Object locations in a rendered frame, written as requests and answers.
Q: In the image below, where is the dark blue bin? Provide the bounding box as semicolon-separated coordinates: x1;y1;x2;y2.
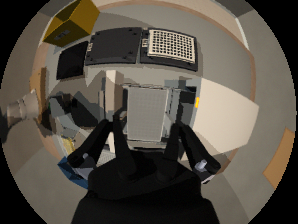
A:
57;156;88;190

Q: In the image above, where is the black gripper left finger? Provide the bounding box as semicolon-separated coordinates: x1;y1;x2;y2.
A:
67;108;137;181

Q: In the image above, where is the grey bench mat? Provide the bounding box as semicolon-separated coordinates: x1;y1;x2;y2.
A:
44;5;251;158

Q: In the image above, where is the yellow bin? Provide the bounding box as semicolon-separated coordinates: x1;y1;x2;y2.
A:
42;0;100;47

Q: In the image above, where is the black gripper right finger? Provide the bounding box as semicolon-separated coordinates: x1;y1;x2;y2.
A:
157;112;221;184

